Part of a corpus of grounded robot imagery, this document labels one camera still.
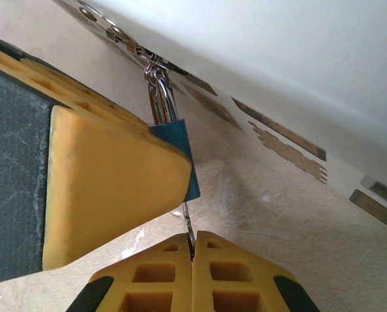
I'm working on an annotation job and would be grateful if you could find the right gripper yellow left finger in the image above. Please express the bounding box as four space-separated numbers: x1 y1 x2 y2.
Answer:
66 233 194 312

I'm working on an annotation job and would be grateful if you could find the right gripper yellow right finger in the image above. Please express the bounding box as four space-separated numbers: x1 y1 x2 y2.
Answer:
192 231 319 312

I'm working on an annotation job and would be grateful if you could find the small silver key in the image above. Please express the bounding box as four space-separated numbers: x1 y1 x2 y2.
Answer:
181 200 197 261

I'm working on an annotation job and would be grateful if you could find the blue padlock with silver shackle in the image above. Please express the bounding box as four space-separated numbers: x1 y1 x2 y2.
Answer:
144 63 201 201

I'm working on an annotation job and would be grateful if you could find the silver metal hasp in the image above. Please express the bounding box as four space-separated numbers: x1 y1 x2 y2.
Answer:
53 0 190 77

